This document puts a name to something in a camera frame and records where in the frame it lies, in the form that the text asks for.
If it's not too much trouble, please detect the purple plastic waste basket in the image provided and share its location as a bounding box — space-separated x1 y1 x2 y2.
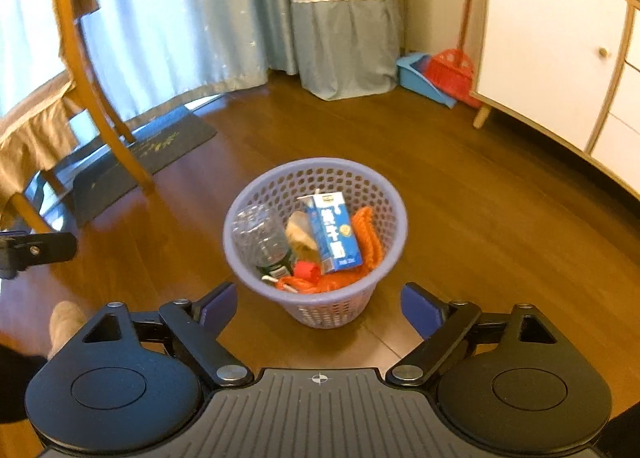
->
224 158 408 329

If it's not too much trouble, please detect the clear plastic water bottle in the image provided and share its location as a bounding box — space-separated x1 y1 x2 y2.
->
232 204 294 279

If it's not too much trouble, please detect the red plastic wrapper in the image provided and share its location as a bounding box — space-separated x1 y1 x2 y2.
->
276 276 324 294

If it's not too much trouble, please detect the blue milk carton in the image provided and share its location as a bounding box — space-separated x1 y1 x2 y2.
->
298 191 362 274

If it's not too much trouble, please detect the plastic bag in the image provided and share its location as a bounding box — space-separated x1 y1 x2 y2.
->
285 211 320 264

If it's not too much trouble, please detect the red bottle cap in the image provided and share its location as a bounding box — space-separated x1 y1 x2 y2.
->
294 261 321 285

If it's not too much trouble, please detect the beige slipper left foot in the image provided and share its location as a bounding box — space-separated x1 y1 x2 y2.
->
48 301 87 360

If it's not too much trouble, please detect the dark door mat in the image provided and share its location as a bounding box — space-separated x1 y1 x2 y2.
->
72 106 217 227

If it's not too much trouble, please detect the wooden chair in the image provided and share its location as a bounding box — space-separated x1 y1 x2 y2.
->
1 0 153 233

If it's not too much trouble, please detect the red broom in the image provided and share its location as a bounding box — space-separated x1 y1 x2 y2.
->
423 0 482 109

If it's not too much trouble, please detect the blue dustpan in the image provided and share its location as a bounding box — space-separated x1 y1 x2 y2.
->
396 52 457 109

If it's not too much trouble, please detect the light blue curtain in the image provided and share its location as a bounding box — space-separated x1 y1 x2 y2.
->
0 0 302 127

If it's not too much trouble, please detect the white wooden cabinet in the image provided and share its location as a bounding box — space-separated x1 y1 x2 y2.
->
471 0 639 195

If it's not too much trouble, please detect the grey skirted fabric cover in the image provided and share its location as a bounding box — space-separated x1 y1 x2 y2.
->
290 0 401 100

